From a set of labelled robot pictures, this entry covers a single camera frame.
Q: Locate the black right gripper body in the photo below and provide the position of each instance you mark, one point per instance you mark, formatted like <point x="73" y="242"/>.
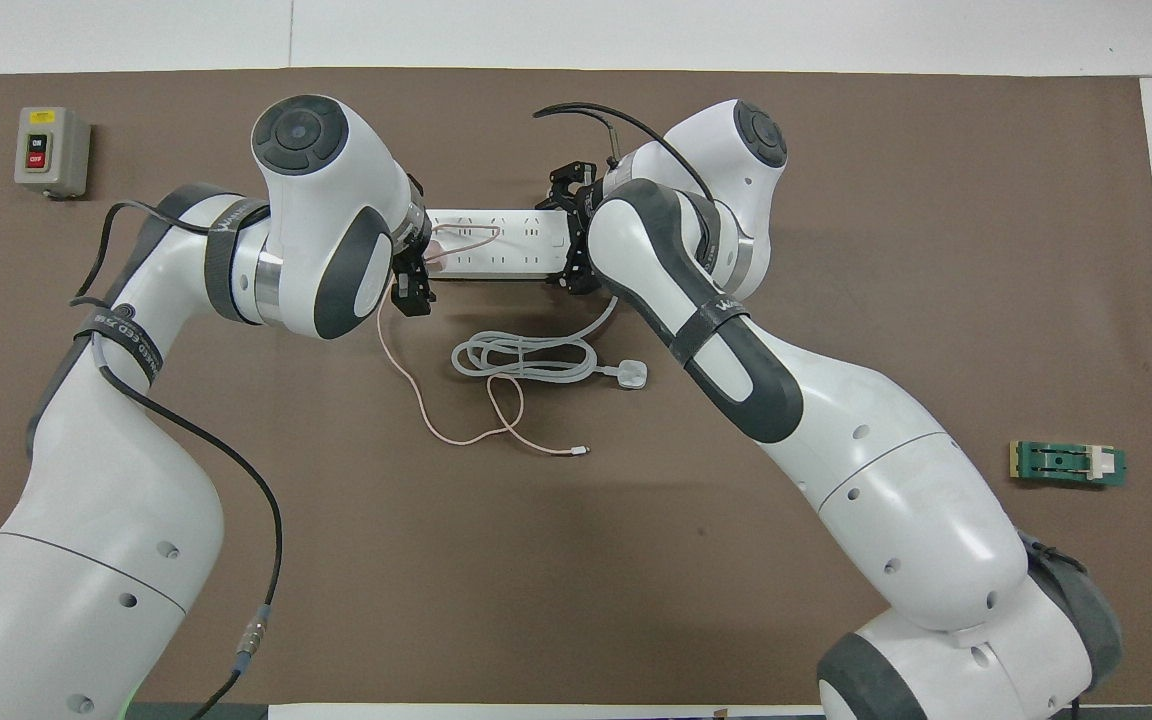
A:
<point x="581" y="188"/>

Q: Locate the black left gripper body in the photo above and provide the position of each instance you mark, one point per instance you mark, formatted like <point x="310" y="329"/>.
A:
<point x="412" y="290"/>

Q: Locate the pink charger adapter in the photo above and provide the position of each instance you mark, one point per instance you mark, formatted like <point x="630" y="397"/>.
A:
<point x="437" y="262"/>

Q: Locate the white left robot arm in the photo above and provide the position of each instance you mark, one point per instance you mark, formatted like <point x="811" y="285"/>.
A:
<point x="116" y="520"/>

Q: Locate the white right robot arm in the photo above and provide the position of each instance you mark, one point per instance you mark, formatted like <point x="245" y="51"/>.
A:
<point x="886" y="480"/>

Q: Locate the brown table mat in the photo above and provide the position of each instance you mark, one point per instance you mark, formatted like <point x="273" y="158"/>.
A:
<point x="576" y="580"/>

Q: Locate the green circuit board module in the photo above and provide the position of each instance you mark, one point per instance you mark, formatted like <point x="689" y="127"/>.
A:
<point x="1046" y="462"/>

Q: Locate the grey on-off switch box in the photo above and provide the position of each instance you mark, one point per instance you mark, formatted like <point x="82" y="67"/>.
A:
<point x="51" y="150"/>

